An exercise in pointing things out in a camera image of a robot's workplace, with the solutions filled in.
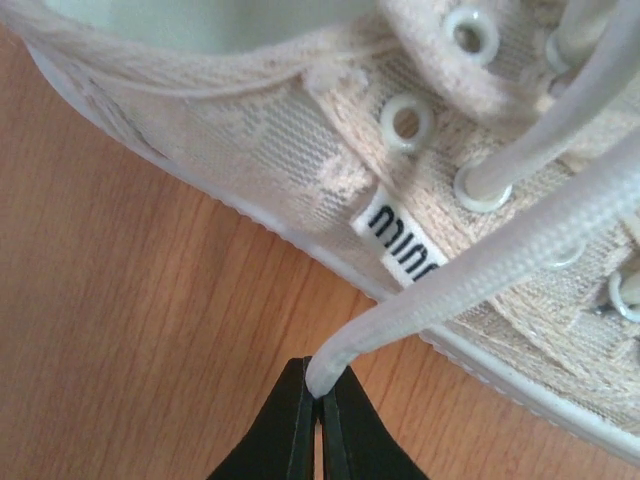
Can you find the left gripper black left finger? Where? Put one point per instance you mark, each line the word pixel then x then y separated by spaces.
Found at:
pixel 279 445

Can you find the white shoelace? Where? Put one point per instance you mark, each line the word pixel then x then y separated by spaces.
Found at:
pixel 598 196

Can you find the white sneaker shoe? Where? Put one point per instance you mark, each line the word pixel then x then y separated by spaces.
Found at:
pixel 349 128

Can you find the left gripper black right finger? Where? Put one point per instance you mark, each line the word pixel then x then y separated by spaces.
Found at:
pixel 355 442

